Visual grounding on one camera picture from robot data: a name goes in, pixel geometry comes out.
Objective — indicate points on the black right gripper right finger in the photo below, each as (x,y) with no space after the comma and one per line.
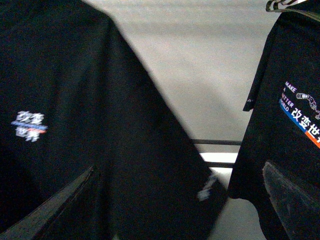
(295,201)

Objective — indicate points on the black t-shirt large printed logo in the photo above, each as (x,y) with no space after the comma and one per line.
(284,101)

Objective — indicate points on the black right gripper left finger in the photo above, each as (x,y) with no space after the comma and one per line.
(64,216)

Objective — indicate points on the black t-shirt small chest logo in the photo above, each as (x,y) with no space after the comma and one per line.
(74,95)

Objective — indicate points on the grey clothes drying rack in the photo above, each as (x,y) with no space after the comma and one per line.
(218,142)

